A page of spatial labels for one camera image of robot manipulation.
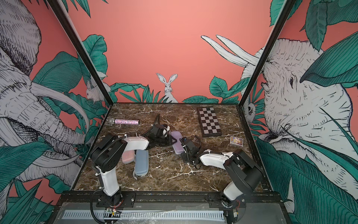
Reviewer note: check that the pink zippered umbrella case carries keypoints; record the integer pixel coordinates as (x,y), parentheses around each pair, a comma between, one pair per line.
(128,157)

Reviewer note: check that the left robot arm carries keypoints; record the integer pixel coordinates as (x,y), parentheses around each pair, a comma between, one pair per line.
(107,153)

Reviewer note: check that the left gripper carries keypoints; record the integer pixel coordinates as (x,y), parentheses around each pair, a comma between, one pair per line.
(169,140)

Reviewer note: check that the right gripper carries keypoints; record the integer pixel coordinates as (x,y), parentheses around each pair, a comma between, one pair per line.
(183,155)

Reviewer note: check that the small card box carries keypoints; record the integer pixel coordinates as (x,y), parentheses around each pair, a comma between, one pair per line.
(236,141)

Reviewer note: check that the purple zippered umbrella case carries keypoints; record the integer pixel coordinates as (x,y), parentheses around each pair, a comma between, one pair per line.
(176,143)

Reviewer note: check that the blue zippered umbrella case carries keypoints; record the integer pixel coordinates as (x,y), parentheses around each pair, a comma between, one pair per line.
(141,164)

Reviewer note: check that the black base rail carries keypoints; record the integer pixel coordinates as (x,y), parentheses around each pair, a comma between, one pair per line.
(127,199)

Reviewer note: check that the checkered chess board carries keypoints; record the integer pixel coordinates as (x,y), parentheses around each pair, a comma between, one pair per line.
(208,121)

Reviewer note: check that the glittery purple bottle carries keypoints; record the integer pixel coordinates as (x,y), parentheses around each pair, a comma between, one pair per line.
(123,121)

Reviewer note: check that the right black frame post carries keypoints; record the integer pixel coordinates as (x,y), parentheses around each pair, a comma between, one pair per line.
(286,9)

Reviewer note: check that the white perforated cable duct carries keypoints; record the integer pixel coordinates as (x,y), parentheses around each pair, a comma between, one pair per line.
(165,215)

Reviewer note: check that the black frame post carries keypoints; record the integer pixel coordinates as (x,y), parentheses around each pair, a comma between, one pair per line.
(69,28)
(286,9)

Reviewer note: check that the left black frame post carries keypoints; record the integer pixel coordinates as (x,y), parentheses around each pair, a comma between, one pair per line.
(69,28)

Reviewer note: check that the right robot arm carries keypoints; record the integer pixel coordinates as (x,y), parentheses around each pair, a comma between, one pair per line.
(245,174)

